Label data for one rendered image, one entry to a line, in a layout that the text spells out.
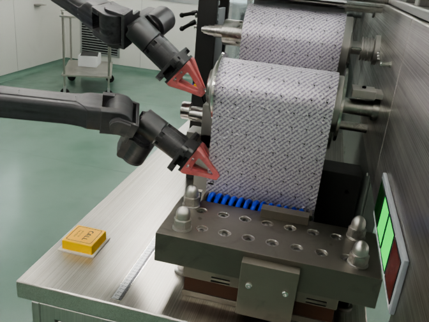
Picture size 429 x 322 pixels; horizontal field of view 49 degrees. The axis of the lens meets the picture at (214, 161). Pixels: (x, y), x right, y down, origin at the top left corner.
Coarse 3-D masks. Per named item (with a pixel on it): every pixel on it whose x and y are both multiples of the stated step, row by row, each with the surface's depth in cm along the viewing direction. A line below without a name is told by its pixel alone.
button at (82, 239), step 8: (72, 232) 103; (80, 232) 104; (88, 232) 104; (96, 232) 104; (104, 232) 105; (64, 240) 100; (72, 240) 100; (80, 240) 101; (88, 240) 101; (96, 240) 101; (104, 240) 105; (64, 248) 101; (72, 248) 100; (80, 248) 100; (88, 248) 99; (96, 248) 102
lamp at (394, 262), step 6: (396, 252) 53; (390, 258) 55; (396, 258) 52; (390, 264) 55; (396, 264) 52; (390, 270) 54; (396, 270) 51; (390, 276) 54; (390, 282) 53; (390, 288) 53; (390, 294) 52
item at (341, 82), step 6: (342, 78) 93; (210, 84) 95; (342, 84) 91; (210, 90) 96; (342, 90) 91; (210, 96) 96; (336, 96) 91; (210, 102) 97; (336, 102) 91; (210, 108) 98; (336, 108) 91; (336, 114) 91; (336, 120) 92
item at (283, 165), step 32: (224, 128) 97; (256, 128) 95; (288, 128) 94; (224, 160) 99; (256, 160) 98; (288, 160) 96; (320, 160) 94; (224, 192) 102; (256, 192) 100; (288, 192) 99
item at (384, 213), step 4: (384, 200) 66; (384, 204) 65; (384, 208) 65; (384, 212) 64; (388, 212) 62; (380, 216) 67; (384, 216) 64; (380, 220) 66; (384, 220) 63; (380, 224) 65; (384, 224) 63; (380, 228) 65; (384, 228) 62; (380, 232) 64; (380, 236) 64; (380, 240) 63
